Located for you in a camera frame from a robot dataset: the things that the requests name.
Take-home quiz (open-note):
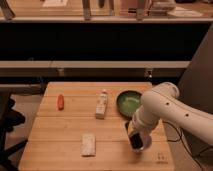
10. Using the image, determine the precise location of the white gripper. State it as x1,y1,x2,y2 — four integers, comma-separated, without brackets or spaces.
127,115,157,139

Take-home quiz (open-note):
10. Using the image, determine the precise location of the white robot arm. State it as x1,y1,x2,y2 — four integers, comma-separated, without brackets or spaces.
126,82,213,150

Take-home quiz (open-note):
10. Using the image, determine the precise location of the green bowl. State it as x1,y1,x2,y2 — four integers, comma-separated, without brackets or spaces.
116,90,141,118

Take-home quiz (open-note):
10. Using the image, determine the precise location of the white tube bottle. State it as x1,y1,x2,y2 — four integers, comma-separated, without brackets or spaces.
95,89,108,119

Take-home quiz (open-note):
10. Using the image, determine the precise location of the white sponge block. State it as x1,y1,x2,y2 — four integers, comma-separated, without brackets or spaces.
81,134,96,157

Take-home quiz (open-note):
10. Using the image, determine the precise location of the grey cabinet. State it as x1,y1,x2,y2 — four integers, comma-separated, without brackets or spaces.
176,24,213,158

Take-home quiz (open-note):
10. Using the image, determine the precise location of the orange carrot toy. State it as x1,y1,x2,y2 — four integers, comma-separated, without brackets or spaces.
57,94,64,110

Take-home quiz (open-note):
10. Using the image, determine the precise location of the black office chair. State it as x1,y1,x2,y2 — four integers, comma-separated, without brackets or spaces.
0,92,27,171

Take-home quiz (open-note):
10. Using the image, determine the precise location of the black floor cable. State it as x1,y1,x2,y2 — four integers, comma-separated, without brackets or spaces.
163,119,204,171

